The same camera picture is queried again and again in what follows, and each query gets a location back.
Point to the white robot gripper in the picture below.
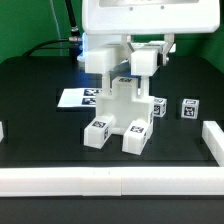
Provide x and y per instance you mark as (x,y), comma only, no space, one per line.
(143,17)

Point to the white obstacle wall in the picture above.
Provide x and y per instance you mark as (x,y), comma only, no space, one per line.
(1,131)
(213,136)
(121,181)

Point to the white left obstacle wall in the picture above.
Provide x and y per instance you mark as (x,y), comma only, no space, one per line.
(1,131)

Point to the white front obstacle wall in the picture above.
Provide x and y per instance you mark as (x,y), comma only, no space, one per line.
(121,181)

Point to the white right obstacle wall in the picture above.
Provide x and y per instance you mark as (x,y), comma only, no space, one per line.
(213,136)

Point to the white marker base plate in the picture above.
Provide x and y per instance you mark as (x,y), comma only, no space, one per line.
(94,97)

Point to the white chair seat part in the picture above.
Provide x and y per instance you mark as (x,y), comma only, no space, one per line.
(125,114)

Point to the small white tagged cube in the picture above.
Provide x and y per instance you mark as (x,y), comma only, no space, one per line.
(159,107)
(190,108)

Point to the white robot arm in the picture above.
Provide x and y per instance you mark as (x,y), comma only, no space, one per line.
(207,45)

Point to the white chair back frame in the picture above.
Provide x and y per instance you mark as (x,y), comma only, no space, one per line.
(144,61)

